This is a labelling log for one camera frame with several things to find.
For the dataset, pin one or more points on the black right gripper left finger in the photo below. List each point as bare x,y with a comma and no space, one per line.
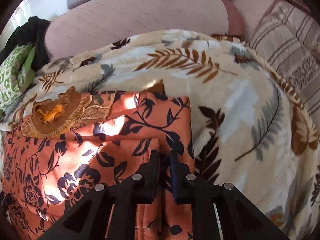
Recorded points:
109,212

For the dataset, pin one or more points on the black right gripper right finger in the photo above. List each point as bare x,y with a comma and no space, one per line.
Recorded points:
218,212

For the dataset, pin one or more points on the orange black floral garment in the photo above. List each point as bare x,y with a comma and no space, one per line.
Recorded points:
56,155

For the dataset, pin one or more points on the cream leaf-pattern fleece blanket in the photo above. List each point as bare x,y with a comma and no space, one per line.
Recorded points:
248,125

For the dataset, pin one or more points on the green white patterned pillow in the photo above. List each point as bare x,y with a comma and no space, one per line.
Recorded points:
16,74

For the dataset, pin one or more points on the pink bedsheet mattress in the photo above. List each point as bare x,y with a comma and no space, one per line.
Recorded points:
98,23

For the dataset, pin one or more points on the striped beige pillow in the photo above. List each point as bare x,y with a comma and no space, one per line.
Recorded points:
288,39

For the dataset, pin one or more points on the black cloth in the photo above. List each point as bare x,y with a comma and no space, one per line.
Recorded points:
33,32

